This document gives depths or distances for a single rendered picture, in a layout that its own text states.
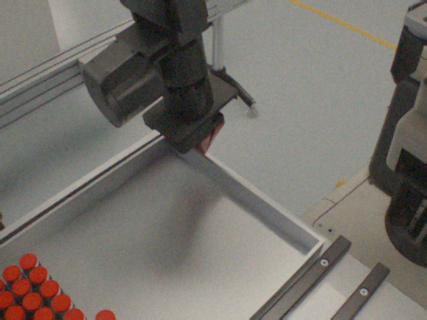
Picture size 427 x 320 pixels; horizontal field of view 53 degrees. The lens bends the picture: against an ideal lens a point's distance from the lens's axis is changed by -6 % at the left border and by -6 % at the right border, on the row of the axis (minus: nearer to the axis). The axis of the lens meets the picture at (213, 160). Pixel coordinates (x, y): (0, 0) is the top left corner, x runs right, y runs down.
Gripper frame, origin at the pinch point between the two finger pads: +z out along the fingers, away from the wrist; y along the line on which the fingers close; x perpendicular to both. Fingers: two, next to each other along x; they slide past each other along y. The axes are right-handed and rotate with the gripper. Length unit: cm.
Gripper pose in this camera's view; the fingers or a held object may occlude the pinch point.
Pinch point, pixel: (200, 148)
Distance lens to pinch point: 60.8
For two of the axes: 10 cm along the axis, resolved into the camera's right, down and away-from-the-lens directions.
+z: 1.2, 5.7, 8.1
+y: -6.9, 6.4, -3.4
